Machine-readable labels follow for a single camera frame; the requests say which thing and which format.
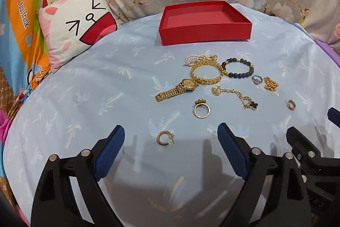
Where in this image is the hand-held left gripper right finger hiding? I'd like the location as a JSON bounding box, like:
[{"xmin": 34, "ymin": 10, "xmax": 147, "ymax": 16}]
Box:
[{"xmin": 217, "ymin": 122, "xmax": 313, "ymax": 227}]

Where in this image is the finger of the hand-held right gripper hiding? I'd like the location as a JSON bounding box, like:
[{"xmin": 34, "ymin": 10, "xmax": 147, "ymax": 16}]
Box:
[
  {"xmin": 327, "ymin": 107, "xmax": 340, "ymax": 124},
  {"xmin": 286, "ymin": 126, "xmax": 322, "ymax": 161}
]

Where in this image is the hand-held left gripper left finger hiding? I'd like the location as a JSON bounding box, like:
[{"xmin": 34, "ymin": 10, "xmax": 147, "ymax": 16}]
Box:
[{"xmin": 31, "ymin": 124, "xmax": 126, "ymax": 227}]

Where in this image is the chunky gold chain bracelet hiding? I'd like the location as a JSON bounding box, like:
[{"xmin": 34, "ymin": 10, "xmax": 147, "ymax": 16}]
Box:
[{"xmin": 264, "ymin": 77, "xmax": 280, "ymax": 92}]

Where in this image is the gold wristwatch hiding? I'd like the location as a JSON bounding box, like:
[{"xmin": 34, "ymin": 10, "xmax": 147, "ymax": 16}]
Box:
[{"xmin": 155, "ymin": 78, "xmax": 199, "ymax": 103}]

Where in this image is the gold woven bangle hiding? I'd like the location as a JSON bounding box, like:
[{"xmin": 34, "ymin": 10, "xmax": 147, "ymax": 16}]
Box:
[{"xmin": 190, "ymin": 61, "xmax": 223, "ymax": 86}]

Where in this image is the red cardboard box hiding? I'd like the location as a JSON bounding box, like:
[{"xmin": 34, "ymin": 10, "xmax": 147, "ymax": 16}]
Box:
[{"xmin": 159, "ymin": 0, "xmax": 252, "ymax": 46}]

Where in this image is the gold open hoop earring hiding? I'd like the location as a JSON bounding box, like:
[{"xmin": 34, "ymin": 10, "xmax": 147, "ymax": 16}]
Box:
[{"xmin": 157, "ymin": 131, "xmax": 175, "ymax": 147}]

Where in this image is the purple cloth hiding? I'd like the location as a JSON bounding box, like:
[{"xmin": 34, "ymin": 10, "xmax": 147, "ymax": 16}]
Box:
[{"xmin": 314, "ymin": 39, "xmax": 340, "ymax": 68}]

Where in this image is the cat face pillow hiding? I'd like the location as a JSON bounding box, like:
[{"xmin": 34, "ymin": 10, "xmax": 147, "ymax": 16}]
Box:
[{"xmin": 38, "ymin": 0, "xmax": 118, "ymax": 74}]

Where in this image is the colourful cartoon blanket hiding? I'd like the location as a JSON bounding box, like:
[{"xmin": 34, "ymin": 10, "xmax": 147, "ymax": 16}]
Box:
[{"xmin": 0, "ymin": 0, "xmax": 67, "ymax": 137}]

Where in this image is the gold crown ring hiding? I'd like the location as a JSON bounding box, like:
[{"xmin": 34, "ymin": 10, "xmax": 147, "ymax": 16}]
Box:
[{"xmin": 193, "ymin": 99, "xmax": 211, "ymax": 119}]

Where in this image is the gold black clover bracelet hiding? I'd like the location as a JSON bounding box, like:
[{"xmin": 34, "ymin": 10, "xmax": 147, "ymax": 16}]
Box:
[{"xmin": 211, "ymin": 86, "xmax": 259, "ymax": 111}]

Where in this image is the black bead bracelet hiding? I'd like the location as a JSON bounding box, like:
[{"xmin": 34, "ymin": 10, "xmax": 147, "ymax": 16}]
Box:
[{"xmin": 221, "ymin": 57, "xmax": 255, "ymax": 79}]

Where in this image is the white pearl bracelet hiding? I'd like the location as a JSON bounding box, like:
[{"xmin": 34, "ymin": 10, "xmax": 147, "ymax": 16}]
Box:
[{"xmin": 184, "ymin": 54, "xmax": 219, "ymax": 67}]

